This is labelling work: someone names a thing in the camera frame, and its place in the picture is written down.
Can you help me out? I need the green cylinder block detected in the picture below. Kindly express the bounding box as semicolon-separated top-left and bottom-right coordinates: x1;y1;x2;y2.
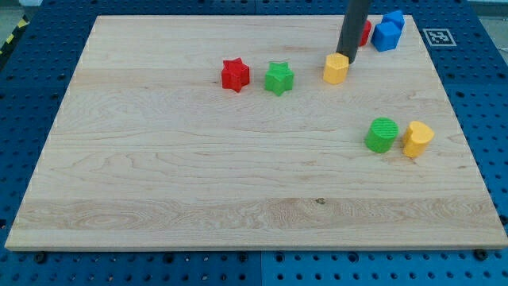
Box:
364;117;399;153

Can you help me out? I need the yellow heart block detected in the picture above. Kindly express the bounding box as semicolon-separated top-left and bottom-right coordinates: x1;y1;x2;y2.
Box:
402;121;435;158

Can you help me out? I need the red star block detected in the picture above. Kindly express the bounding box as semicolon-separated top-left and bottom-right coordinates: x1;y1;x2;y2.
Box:
221;57;250;92

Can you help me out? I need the green star block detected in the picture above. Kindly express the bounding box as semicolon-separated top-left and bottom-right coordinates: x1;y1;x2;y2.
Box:
264;62;294;96

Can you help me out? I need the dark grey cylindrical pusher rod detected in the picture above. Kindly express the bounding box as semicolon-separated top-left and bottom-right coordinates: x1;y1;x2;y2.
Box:
336;0;372;64

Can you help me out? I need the wooden board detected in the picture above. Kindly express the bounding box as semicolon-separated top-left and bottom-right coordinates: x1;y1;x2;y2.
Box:
6;15;507;252

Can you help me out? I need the white fiducial marker tag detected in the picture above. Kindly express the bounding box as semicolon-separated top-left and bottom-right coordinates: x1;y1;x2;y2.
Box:
423;28;456;47

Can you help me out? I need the blue block front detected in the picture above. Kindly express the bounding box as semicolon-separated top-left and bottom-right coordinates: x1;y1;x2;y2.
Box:
371;21;402;52

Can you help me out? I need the red circle block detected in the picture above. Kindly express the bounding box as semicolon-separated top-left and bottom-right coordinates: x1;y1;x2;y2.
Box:
359;20;372;47

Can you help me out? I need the black bolt left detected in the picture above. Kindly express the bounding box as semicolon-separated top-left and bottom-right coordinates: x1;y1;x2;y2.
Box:
33;252;47;265

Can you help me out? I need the blue block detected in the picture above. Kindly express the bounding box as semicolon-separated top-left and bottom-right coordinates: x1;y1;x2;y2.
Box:
382;10;406;30
371;21;402;52

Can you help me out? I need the black bolt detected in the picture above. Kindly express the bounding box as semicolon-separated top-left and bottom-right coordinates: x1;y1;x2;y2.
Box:
33;252;47;265
473;249;488;261

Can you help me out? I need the yellow hexagon block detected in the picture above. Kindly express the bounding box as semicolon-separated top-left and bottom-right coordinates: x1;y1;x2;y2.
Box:
323;52;349;84

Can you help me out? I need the blue block rear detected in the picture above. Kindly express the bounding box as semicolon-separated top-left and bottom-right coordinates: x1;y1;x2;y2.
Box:
382;10;406;30

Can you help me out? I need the black bolt right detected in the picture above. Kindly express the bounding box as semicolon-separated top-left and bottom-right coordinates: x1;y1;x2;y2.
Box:
473;249;488;261

